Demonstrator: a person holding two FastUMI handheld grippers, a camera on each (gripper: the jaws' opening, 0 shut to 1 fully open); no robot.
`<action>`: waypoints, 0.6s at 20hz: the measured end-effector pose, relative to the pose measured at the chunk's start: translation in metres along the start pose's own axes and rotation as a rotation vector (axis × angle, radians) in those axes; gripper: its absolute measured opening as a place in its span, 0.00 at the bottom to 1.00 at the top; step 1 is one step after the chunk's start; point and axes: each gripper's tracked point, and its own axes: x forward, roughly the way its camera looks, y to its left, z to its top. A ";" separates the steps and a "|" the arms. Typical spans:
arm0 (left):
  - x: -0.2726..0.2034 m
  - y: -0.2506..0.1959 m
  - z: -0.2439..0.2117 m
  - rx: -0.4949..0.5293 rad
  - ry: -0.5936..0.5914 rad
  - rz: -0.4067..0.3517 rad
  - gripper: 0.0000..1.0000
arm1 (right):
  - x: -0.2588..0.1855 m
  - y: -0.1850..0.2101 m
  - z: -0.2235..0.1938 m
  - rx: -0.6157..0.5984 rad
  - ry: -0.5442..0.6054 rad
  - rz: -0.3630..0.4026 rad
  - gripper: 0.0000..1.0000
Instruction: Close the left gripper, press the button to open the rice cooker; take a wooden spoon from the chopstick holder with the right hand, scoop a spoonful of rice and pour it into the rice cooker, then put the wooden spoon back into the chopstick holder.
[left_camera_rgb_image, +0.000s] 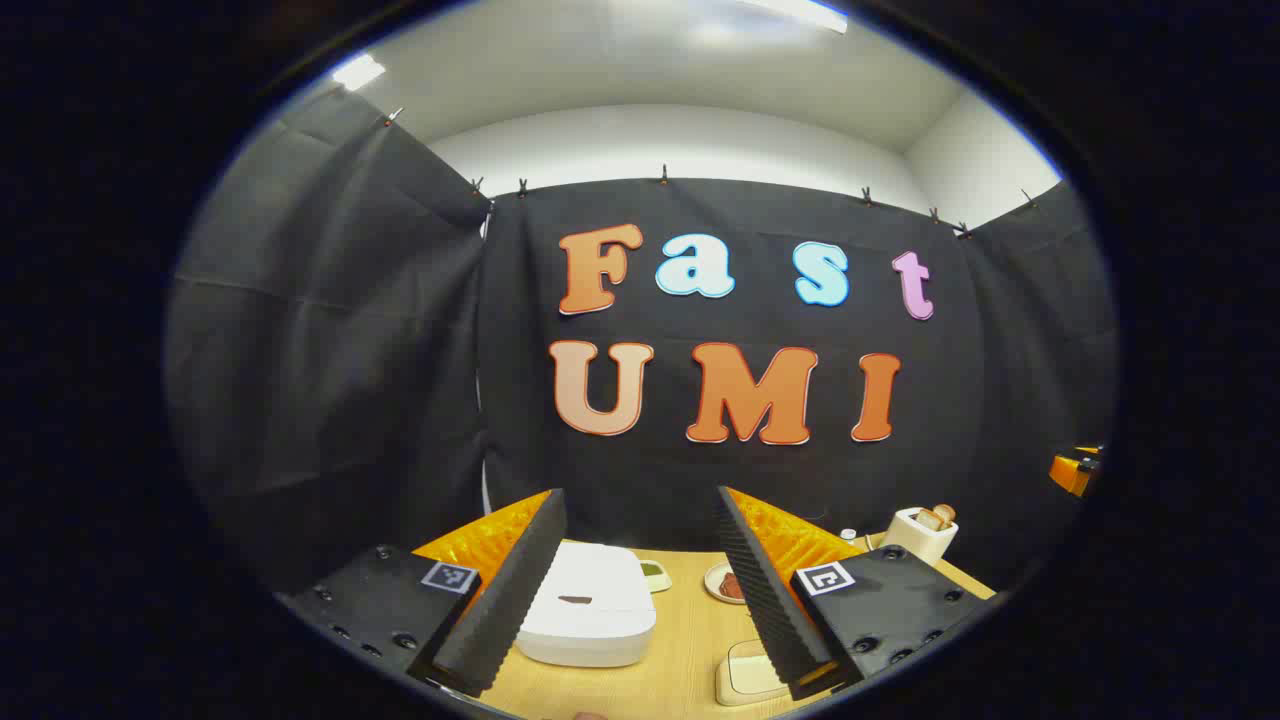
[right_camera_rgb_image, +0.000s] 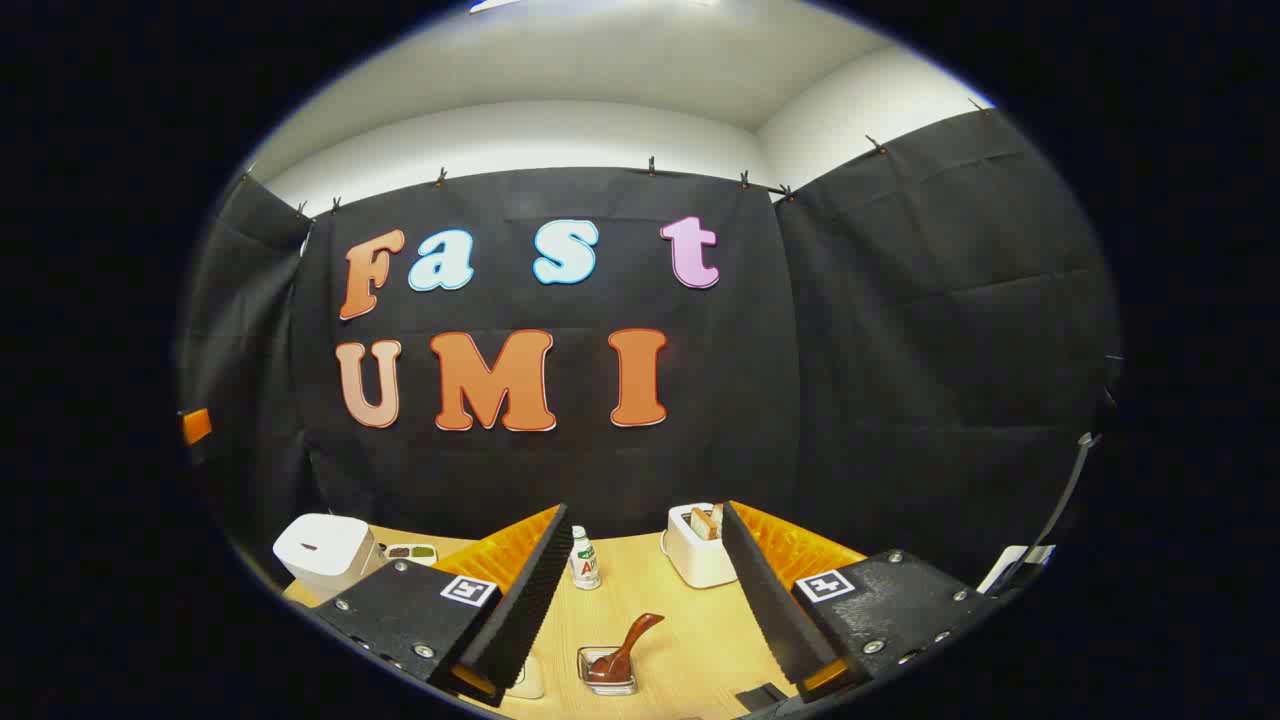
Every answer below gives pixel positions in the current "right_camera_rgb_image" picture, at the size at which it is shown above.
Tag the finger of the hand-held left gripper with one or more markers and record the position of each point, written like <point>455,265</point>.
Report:
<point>196,426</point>

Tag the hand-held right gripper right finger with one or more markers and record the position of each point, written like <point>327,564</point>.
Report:
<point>770,600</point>

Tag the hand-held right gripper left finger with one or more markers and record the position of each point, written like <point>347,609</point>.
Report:
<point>520,610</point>

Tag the brown wooden spoon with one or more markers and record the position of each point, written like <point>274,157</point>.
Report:
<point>635,635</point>

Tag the white rice cooker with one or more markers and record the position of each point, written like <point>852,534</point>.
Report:
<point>320,550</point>

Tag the white drink bottle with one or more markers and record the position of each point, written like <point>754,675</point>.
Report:
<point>585,570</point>

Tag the white toaster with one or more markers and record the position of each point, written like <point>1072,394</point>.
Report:
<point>695,560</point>

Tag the small black block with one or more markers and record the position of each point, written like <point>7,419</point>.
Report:
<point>760,696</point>

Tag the white compartment grain dish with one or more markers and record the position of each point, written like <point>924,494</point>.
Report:
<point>410,552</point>

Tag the black backdrop cloth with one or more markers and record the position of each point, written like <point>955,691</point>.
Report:
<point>700,400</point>

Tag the white paper sheet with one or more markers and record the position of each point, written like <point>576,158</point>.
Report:
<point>1005,570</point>

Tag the thin dark stand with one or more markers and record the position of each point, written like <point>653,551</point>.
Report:
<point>1062,500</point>

